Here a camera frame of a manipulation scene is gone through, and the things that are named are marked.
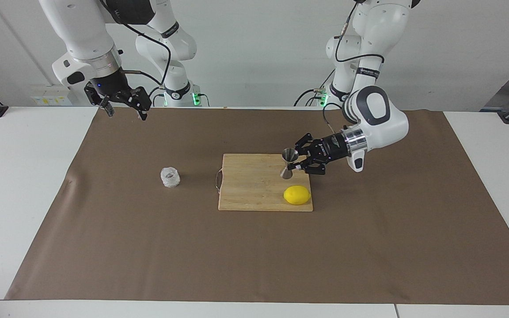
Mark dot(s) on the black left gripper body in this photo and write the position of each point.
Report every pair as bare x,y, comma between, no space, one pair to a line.
332,148

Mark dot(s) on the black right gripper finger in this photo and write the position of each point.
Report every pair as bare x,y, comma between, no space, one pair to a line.
95,93
142,99

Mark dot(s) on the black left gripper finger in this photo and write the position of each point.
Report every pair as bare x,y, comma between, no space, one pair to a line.
308,145
316,167

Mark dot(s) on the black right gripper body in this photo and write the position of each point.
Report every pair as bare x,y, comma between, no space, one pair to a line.
111,86

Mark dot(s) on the steel double jigger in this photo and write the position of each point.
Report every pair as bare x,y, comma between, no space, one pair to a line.
289,155

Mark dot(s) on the small clear glass cup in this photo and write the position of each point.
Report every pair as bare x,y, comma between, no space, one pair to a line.
170,178

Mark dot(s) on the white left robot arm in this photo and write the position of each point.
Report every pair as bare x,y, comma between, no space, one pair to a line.
378,110

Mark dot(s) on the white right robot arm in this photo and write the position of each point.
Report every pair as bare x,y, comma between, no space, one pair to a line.
77,26

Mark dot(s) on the yellow lemon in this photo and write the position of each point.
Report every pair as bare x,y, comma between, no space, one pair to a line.
297,195

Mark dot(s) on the wooden cutting board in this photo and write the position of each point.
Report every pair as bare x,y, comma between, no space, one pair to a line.
245,190

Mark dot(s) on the brown paper table mat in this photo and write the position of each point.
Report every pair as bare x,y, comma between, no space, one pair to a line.
148,243

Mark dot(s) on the white wall socket box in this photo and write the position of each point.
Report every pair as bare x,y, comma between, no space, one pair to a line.
51,95

